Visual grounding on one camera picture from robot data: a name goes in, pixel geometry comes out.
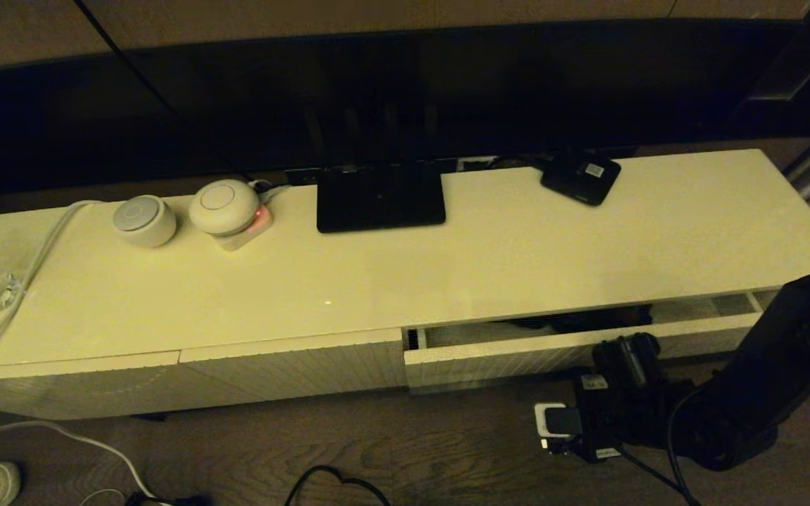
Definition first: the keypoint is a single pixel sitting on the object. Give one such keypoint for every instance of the black umbrella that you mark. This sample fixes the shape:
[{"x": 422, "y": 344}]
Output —
[{"x": 574, "y": 322}]

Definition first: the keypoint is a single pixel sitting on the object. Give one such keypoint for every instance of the white ribbed cabinet front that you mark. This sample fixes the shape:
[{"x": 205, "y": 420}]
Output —
[
  {"x": 292, "y": 365},
  {"x": 67, "y": 390}
]

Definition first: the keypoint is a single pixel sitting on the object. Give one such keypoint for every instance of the white low TV cabinet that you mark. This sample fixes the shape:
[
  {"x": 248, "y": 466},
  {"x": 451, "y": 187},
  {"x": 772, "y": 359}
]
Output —
[{"x": 377, "y": 281}]

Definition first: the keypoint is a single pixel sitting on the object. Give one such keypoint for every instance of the white framed wrist camera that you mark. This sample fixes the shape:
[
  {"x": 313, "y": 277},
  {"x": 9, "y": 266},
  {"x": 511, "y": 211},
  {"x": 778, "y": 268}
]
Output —
[{"x": 561, "y": 422}]

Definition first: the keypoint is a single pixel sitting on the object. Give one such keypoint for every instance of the white speaker with grey top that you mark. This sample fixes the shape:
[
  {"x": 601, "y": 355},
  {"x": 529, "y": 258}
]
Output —
[{"x": 143, "y": 221}]

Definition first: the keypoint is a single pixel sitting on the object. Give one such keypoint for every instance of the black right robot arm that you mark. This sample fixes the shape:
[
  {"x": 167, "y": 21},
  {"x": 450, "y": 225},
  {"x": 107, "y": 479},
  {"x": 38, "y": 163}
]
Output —
[{"x": 792, "y": 351}]

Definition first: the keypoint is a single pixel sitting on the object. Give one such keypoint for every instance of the black floor plug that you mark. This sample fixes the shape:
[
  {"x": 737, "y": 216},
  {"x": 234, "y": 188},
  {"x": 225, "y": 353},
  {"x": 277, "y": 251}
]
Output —
[{"x": 180, "y": 502}]

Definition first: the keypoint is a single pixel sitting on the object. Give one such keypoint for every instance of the white cabinet drawer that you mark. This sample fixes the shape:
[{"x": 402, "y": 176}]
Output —
[{"x": 517, "y": 358}]

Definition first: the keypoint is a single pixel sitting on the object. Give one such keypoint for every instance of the small black box with sticker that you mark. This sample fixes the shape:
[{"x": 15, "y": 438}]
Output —
[{"x": 574, "y": 179}]

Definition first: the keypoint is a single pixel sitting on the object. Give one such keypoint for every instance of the black television base plate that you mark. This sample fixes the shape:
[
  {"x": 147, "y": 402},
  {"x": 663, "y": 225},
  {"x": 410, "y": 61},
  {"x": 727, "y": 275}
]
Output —
[{"x": 380, "y": 200}]

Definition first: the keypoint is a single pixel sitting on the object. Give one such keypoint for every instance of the white round dome device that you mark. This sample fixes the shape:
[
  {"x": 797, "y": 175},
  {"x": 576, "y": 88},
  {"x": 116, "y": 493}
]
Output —
[{"x": 222, "y": 207}]

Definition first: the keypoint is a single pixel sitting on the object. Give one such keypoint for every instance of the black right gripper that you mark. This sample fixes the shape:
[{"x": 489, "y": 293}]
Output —
[{"x": 619, "y": 418}]

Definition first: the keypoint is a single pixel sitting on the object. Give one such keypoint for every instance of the black flat television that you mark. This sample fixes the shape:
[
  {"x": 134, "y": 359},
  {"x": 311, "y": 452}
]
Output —
[{"x": 377, "y": 91}]

